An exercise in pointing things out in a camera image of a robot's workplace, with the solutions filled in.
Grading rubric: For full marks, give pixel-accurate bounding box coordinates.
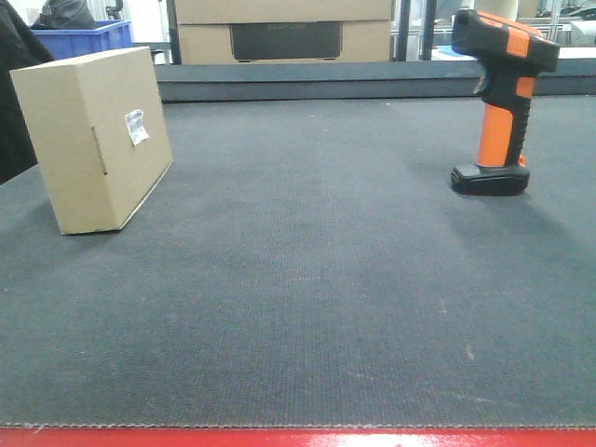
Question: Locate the small brown cardboard package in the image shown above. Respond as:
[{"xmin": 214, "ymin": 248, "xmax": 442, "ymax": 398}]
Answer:
[{"xmin": 10, "ymin": 47, "xmax": 173, "ymax": 235}]

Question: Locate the orange black barcode scanner gun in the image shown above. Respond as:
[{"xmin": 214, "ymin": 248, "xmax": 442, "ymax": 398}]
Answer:
[{"xmin": 451, "ymin": 8, "xmax": 560, "ymax": 196}]

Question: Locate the large cardboard box black print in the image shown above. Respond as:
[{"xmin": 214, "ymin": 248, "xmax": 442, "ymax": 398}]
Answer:
[{"xmin": 173, "ymin": 1, "xmax": 393, "ymax": 65}]

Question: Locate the dark grey table mat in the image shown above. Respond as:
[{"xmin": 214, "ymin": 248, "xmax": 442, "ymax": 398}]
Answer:
[{"xmin": 1, "ymin": 96, "xmax": 595, "ymax": 427}]

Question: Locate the white barcode label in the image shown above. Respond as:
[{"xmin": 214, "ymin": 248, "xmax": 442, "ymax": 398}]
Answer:
[{"xmin": 125, "ymin": 109, "xmax": 149, "ymax": 146}]

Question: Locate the raised grey conveyor ledge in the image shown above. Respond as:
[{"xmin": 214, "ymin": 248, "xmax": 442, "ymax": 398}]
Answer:
[{"xmin": 154, "ymin": 59, "xmax": 596, "ymax": 104}]

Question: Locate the blue plastic bin background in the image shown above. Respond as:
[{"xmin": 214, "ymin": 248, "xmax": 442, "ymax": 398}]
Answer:
[{"xmin": 32, "ymin": 20, "xmax": 133, "ymax": 60}]

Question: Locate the red metal table frame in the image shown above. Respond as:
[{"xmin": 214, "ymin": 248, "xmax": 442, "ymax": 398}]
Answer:
[{"xmin": 1, "ymin": 427, "xmax": 595, "ymax": 446}]

